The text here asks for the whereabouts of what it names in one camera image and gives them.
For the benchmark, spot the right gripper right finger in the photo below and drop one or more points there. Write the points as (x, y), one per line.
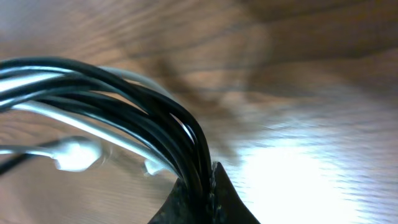
(226, 205)

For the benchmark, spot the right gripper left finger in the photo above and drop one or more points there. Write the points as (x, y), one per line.
(176, 209)

